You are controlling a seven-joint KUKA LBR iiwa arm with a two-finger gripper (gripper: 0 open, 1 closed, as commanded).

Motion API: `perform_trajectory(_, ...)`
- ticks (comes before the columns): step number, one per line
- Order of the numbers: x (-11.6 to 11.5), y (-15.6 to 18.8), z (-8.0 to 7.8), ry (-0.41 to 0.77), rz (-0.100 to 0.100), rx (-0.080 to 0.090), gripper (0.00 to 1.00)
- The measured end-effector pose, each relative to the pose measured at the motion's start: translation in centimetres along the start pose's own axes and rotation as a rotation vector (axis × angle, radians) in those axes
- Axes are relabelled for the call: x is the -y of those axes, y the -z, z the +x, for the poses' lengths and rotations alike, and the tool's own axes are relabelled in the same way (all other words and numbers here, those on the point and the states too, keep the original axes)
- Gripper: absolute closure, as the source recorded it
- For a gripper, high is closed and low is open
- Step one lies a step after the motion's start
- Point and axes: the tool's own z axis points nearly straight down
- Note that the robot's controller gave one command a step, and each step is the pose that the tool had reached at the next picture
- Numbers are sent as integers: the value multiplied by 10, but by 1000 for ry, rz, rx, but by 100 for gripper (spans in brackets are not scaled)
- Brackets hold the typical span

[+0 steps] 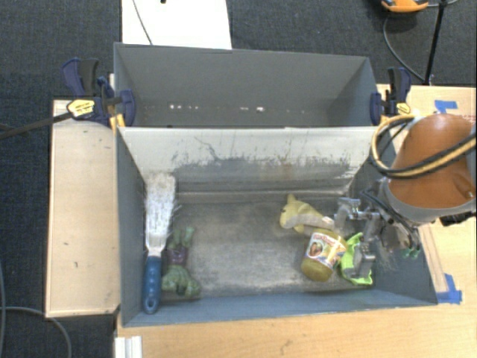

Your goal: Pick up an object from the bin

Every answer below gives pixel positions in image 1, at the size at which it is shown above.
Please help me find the pale wood board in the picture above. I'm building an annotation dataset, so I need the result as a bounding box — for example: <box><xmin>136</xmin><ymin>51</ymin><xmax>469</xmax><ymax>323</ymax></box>
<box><xmin>45</xmin><ymin>98</ymin><xmax>122</xmax><ymax>318</ymax></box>

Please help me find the lime green cloth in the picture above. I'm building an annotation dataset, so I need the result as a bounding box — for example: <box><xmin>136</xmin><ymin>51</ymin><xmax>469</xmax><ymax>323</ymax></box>
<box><xmin>336</xmin><ymin>232</ymin><xmax>374</xmax><ymax>287</ymax></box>

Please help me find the black cylinder on white bracket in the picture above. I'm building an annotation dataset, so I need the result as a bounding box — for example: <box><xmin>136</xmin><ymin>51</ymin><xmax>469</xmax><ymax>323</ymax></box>
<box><xmin>439</xmin><ymin>210</ymin><xmax>474</xmax><ymax>227</ymax></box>

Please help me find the grey metal bin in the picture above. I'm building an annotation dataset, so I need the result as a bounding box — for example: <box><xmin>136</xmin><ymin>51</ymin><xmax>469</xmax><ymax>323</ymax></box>
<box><xmin>113</xmin><ymin>42</ymin><xmax>439</xmax><ymax>328</ymax></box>

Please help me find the white brush with blue handle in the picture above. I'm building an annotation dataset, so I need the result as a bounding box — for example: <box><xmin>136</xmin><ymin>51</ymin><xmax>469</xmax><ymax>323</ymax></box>
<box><xmin>142</xmin><ymin>172</ymin><xmax>177</xmax><ymax>315</ymax></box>

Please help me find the yellow plush toy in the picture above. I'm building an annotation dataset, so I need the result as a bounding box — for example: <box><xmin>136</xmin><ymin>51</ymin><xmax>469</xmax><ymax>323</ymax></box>
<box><xmin>279</xmin><ymin>193</ymin><xmax>335</xmax><ymax>235</ymax></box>

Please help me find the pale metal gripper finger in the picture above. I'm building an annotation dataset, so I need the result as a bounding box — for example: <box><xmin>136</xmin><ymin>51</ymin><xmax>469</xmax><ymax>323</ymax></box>
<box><xmin>342</xmin><ymin>233</ymin><xmax>378</xmax><ymax>279</ymax></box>
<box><xmin>334</xmin><ymin>197</ymin><xmax>376</xmax><ymax>233</ymax></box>

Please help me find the green toy figure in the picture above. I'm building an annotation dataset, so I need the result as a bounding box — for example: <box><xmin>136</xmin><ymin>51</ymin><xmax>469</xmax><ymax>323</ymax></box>
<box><xmin>160</xmin><ymin>226</ymin><xmax>203</xmax><ymax>298</ymax></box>

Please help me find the yellow cup with printed label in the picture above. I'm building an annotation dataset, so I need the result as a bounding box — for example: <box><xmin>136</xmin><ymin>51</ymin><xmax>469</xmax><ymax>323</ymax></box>
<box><xmin>300</xmin><ymin>228</ymin><xmax>348</xmax><ymax>283</ymax></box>

